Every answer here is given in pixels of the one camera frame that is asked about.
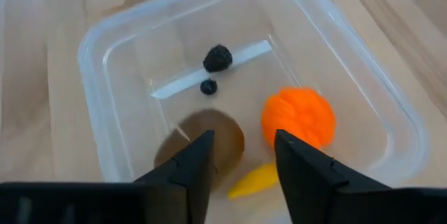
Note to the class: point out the large black toy blackberry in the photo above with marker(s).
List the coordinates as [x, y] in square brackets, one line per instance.
[217, 58]

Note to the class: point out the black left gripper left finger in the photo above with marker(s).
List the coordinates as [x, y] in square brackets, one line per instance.
[188, 182]

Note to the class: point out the orange toy mandarin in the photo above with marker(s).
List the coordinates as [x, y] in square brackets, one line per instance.
[298, 112]

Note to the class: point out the brown toy kiwi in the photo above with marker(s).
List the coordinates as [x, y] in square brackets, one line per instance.
[223, 136]

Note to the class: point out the yellow toy banana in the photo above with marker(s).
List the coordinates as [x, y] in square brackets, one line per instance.
[255, 180]

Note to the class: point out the clear plastic tupperware container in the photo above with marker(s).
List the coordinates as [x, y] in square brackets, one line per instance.
[349, 60]

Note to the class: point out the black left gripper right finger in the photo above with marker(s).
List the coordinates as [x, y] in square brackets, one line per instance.
[307, 182]

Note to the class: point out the small dark toy blueberry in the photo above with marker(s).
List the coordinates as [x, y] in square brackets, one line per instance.
[209, 87]

